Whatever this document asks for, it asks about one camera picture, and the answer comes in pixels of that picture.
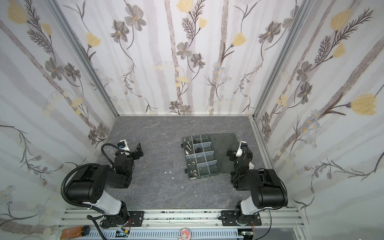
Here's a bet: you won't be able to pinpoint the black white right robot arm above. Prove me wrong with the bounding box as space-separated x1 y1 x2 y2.
221 144 288 226

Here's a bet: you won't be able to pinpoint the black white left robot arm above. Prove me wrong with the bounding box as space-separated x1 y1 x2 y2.
61 140 144 231

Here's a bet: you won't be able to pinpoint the white plastic bottle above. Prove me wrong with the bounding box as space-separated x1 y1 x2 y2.
249 162 255 170

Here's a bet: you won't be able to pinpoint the green plastic organizer box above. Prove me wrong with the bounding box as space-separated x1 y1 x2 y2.
181 133 240 180

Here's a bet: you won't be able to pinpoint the pink figurine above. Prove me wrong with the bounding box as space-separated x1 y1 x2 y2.
178 228 192 240

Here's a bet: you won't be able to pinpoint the orange black tool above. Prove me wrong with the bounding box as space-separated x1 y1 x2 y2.
60 225 91 240

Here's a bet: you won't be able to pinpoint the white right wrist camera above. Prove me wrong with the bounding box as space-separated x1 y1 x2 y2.
236 141 248 157

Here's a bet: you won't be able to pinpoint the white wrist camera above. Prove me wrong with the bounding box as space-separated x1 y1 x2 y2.
236 141 248 157
117 140 130 152

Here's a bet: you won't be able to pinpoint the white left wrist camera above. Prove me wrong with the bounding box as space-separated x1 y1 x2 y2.
117 140 130 152

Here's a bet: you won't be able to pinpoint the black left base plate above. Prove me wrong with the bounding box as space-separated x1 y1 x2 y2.
103 210 145 228

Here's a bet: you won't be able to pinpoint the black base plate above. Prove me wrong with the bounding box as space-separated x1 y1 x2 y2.
218 210 262 227
103 210 145 228

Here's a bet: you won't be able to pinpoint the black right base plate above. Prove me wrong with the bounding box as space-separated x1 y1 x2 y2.
218 210 262 227

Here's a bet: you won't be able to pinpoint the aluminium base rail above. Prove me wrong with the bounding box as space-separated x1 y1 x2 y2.
55 208 310 240

